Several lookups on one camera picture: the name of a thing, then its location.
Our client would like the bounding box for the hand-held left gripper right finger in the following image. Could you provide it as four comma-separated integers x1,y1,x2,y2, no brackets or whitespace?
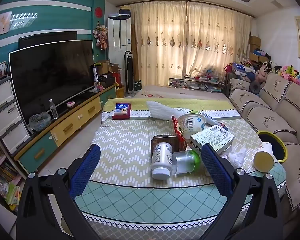
200,143,284,240

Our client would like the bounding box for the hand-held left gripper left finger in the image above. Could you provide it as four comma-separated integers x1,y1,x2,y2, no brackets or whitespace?
16,144,101,240

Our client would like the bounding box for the clear jar with green lid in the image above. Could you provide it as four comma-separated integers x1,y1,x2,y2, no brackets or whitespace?
172,149,201,175

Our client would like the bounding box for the black bin with yellow rim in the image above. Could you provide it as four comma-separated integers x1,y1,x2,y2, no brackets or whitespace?
256,130,288,164

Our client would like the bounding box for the crumpled white tissue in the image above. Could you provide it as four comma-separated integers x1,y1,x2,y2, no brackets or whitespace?
220,146,248,168

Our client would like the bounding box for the green and white carton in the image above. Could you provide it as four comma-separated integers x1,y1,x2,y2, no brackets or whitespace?
189,125,235,155

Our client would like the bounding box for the grey and blue toothpaste tube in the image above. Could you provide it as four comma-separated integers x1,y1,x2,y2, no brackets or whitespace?
202,119,229,131

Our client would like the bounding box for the yellow and teal tv cabinet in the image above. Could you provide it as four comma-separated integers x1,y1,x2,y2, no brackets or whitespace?
17,82,118,178

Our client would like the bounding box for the white plastic food cup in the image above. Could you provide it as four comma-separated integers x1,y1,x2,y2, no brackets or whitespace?
177,113,207,133

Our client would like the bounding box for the white pill bottle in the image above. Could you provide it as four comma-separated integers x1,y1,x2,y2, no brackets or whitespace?
151,142,173,180

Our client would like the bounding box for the red snack packet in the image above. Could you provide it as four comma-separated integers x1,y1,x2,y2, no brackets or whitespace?
171,115,190,152

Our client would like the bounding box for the brown wallet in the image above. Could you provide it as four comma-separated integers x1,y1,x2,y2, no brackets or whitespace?
151,135,180,159

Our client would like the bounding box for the clear water bottle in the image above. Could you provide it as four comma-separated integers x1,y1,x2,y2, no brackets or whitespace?
49,99,59,120

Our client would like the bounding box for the white and green plastic packet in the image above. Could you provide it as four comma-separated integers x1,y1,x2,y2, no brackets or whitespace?
174,107,205,117

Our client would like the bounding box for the red and blue tissue box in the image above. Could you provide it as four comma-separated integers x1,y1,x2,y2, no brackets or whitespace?
112,103,132,120

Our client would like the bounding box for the beige sofa with covers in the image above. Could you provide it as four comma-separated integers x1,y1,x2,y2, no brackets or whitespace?
225,72,300,213

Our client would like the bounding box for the shelf of books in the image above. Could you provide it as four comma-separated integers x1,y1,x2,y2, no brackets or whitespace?
0,130,23,213

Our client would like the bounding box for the glass coffee table with clutter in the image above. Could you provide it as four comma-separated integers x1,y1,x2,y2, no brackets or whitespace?
168,75,227,93

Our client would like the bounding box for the floral beige mat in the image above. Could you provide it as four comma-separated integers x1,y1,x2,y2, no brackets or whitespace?
135,85,227,100

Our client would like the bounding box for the black cylinder tube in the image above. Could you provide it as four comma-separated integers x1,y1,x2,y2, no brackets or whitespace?
91,65,99,88

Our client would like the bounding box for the large curved black television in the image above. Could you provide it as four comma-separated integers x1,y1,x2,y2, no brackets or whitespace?
9,40,95,125

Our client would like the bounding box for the white plastic drawer unit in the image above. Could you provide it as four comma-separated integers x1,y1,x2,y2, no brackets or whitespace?
0,76,32,157

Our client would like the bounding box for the blue star patterned bag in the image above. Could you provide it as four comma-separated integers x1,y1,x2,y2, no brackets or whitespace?
232,62,253,77

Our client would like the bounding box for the open cardboard box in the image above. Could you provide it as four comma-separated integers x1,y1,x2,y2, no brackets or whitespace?
97,59,123,75

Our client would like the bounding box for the black tower fan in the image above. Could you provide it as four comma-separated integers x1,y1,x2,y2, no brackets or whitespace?
124,51,137,98

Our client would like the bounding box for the pile of plush toys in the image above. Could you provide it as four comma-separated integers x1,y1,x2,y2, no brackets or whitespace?
255,60,300,90

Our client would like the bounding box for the cream embroidered curtain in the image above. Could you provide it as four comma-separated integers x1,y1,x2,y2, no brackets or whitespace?
128,1,188,87
186,2,252,80

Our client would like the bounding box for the stack of cardboard boxes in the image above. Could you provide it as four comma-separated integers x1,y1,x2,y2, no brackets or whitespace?
249,35,262,63

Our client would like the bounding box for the black flat screen television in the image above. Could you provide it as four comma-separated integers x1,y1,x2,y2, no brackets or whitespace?
18,31,77,49

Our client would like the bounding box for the hanging flower decoration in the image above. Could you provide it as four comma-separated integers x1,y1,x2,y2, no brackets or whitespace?
92,21,108,51

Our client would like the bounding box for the white floor air conditioner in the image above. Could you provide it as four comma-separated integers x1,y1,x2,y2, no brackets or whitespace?
107,15,132,60

